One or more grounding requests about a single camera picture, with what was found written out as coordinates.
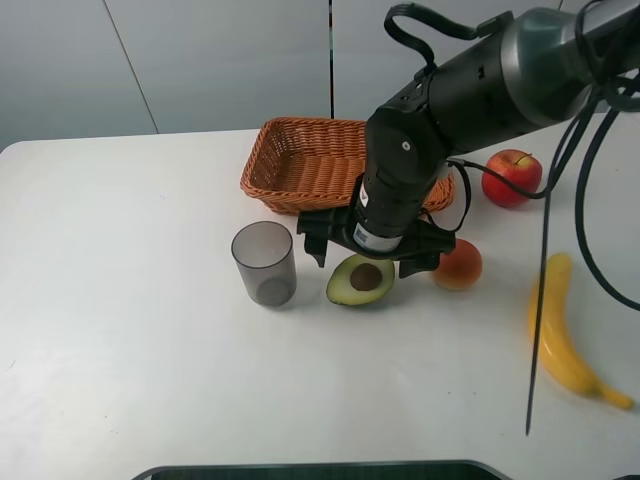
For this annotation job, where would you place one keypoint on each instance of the yellow banana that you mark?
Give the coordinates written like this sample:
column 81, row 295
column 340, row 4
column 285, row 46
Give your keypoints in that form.
column 556, row 349

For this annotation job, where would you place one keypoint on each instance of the orange peach fruit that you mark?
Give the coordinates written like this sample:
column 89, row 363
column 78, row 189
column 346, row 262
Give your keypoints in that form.
column 461, row 268

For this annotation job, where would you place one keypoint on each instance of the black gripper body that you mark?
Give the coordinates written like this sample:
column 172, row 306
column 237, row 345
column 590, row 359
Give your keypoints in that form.
column 381, row 221

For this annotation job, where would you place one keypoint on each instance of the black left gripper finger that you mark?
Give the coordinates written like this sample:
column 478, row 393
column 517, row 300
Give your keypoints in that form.
column 424, row 262

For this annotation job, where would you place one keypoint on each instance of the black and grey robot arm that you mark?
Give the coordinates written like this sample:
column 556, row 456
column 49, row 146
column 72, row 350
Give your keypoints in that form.
column 479, row 86

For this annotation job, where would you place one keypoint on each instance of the black device edge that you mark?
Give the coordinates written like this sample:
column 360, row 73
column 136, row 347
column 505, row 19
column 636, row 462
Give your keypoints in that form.
column 353, row 470

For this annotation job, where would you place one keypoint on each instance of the brown wicker basket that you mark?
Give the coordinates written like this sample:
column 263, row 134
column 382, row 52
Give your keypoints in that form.
column 308, row 164

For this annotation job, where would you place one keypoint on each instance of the grey translucent plastic cup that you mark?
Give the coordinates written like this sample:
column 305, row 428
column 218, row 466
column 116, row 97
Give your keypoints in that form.
column 264, row 255

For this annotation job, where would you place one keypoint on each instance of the halved avocado with pit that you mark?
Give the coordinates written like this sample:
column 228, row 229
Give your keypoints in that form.
column 359, row 280

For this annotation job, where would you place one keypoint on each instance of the red apple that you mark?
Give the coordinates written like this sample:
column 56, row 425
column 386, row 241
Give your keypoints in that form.
column 520, row 169

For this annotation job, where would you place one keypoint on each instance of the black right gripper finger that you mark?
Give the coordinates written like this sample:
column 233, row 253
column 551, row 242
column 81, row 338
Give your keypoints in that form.
column 316, row 247

